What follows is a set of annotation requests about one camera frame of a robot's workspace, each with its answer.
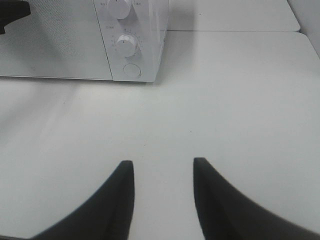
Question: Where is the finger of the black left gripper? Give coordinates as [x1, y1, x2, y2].
[0, 0, 31, 35]

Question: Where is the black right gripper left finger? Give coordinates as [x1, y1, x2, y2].
[34, 160, 135, 240]

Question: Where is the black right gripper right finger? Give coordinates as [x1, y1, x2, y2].
[193, 157, 320, 240]

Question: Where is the white microwave door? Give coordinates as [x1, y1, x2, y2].
[0, 0, 112, 81]

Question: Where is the white control knob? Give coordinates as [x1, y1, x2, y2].
[115, 34, 139, 58]
[106, 0, 132, 20]

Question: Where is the round white door button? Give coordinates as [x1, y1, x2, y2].
[123, 63, 141, 78]

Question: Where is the white microwave oven body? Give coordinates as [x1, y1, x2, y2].
[93, 0, 169, 83]

